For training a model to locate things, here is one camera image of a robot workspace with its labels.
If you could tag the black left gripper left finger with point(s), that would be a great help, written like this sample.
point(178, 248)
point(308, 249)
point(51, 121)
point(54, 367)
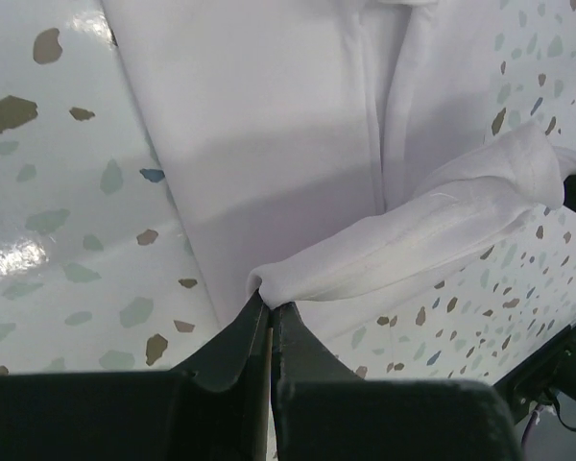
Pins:
point(211, 406)

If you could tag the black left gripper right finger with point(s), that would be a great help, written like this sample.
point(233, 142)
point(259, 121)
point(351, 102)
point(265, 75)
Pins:
point(325, 411)

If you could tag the white t shirt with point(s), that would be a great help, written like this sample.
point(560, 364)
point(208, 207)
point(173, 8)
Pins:
point(332, 153)

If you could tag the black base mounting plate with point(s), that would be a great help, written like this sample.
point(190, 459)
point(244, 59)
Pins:
point(551, 368)

